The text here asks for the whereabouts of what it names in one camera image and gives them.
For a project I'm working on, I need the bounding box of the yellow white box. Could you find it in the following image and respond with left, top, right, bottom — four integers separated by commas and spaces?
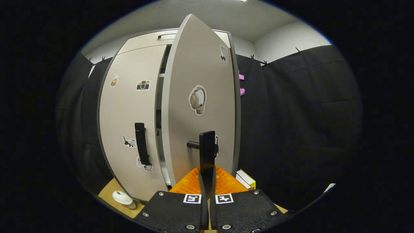
235, 169, 256, 190

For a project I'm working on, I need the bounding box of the beige double-door shoe cabinet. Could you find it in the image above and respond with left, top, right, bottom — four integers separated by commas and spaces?
96, 28, 243, 203

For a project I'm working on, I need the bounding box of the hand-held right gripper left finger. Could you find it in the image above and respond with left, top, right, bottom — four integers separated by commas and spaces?
134, 166, 209, 233

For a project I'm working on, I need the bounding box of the beige cabinet drawer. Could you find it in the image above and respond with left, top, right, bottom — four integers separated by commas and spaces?
117, 30, 232, 55

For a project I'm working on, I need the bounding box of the black backdrop cloth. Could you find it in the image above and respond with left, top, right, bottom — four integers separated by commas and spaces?
57, 45, 363, 212

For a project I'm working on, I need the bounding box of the shoe cabinet door headphone sticker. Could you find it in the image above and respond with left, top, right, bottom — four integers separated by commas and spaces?
161, 14, 241, 186

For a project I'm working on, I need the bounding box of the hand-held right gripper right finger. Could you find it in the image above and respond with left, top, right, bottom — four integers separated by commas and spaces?
209, 166, 291, 233

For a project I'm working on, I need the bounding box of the shoe cabinet door camera sticker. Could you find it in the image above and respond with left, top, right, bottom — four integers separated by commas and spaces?
99, 44, 169, 202

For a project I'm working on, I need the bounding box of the black door handle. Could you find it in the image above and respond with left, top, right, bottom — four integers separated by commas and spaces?
135, 122, 151, 166
187, 130, 218, 182

